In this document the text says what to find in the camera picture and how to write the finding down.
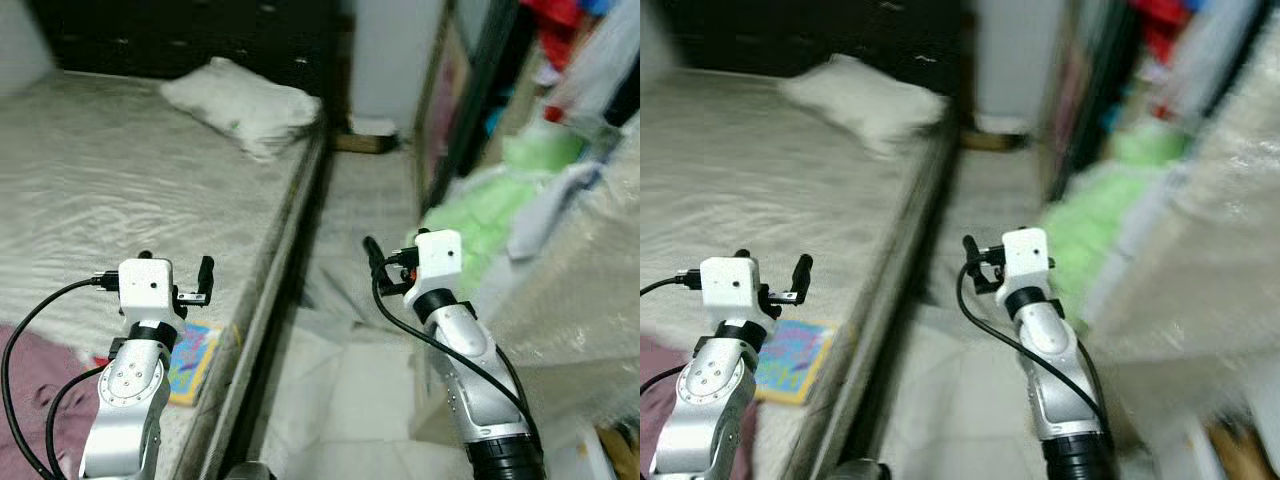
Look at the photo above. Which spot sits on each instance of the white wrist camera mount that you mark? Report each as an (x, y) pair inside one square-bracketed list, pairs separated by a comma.
[(1025, 258), (150, 288), (730, 288), (437, 260)]

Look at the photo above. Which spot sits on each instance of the white quilted mattress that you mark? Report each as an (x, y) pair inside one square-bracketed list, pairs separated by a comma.
[(120, 180), (760, 180)]

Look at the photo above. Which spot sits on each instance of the purple cartoon print blanket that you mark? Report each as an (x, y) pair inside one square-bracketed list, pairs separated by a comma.
[(30, 400), (655, 410)]

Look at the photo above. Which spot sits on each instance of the small wooden box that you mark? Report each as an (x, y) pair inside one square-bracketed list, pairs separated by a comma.
[(362, 138), (995, 135)]

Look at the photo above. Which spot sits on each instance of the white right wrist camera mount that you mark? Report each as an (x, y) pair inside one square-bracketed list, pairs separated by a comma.
[(1025, 258), (437, 260)]

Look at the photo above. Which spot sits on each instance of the tall dark framed board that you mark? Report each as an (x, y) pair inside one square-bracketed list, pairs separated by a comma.
[(1085, 90), (465, 100)]

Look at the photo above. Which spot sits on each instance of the colourful children's book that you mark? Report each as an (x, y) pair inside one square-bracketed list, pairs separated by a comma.
[(192, 365), (795, 362)]

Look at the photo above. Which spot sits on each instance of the grey robot left leg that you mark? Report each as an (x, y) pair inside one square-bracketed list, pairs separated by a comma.
[(860, 471), (250, 472)]

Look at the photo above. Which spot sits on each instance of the light green cloth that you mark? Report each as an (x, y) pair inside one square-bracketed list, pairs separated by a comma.
[(480, 215), (1090, 240)]

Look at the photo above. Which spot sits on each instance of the white pillow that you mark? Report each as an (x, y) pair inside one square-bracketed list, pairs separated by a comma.
[(240, 105), (860, 100)]

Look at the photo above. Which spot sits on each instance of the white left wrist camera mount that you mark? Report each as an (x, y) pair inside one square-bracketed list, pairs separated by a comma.
[(730, 288), (150, 288)]

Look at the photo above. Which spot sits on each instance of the black tufted headboard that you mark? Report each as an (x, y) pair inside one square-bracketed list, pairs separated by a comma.
[(820, 35), (200, 40)]

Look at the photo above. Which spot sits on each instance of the pale grey cloth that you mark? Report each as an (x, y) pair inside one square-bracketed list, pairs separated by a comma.
[(545, 215), (1125, 240)]

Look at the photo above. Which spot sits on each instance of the plastic wrapped cabinet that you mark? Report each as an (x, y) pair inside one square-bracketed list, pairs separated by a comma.
[(580, 300), (1210, 250)]

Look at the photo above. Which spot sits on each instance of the white hanging garment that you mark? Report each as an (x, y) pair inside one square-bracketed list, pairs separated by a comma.
[(1215, 45), (600, 60)]

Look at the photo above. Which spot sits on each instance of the red hanging garment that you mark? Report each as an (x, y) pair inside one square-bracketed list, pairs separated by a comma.
[(550, 15), (1160, 20)]

